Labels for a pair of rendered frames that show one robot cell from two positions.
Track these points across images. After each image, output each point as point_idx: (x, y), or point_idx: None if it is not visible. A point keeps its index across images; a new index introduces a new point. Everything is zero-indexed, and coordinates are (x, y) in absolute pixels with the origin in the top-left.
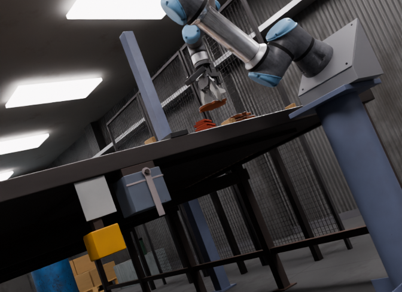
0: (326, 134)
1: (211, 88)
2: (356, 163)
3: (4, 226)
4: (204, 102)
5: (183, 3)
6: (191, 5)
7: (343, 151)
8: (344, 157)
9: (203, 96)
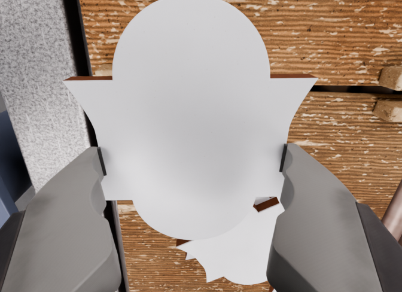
0: (2, 144)
1: (79, 240)
2: (6, 110)
3: None
4: (292, 172)
5: None
6: None
7: (0, 117)
8: (8, 113)
9: (305, 225)
